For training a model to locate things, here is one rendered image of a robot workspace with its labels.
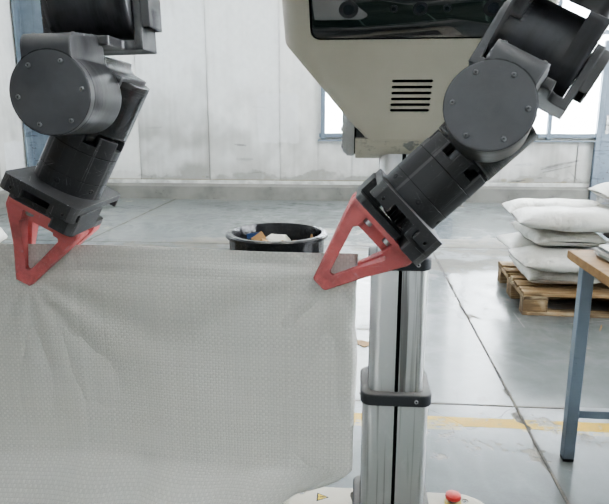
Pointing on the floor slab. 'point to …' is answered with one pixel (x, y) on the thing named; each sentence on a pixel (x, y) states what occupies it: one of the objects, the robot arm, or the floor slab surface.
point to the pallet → (518, 284)
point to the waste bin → (241, 240)
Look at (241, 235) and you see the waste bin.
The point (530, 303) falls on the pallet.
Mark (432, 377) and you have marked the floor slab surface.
